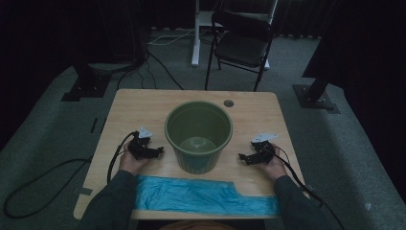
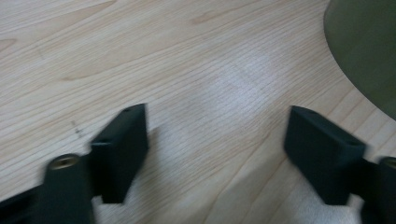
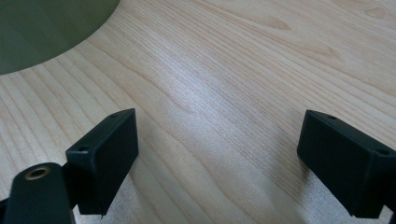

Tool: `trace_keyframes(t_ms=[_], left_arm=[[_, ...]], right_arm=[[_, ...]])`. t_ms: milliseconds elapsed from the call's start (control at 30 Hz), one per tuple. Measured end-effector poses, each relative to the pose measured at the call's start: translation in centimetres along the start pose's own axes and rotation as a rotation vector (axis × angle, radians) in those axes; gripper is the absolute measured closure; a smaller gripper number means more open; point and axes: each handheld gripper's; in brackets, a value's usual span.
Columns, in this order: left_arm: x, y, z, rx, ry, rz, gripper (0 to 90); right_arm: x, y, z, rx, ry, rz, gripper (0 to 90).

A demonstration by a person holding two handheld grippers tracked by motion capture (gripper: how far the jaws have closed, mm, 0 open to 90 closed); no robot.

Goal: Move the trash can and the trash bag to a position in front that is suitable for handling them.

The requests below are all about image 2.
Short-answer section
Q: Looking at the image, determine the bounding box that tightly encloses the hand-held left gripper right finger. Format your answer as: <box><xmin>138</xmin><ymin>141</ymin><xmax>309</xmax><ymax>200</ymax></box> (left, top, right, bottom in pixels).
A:
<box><xmin>284</xmin><ymin>105</ymin><xmax>366</xmax><ymax>206</ymax></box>

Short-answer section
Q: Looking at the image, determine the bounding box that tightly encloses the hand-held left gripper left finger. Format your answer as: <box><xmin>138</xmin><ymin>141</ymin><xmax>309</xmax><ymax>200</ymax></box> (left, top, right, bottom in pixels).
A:
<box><xmin>90</xmin><ymin>104</ymin><xmax>149</xmax><ymax>204</ymax></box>

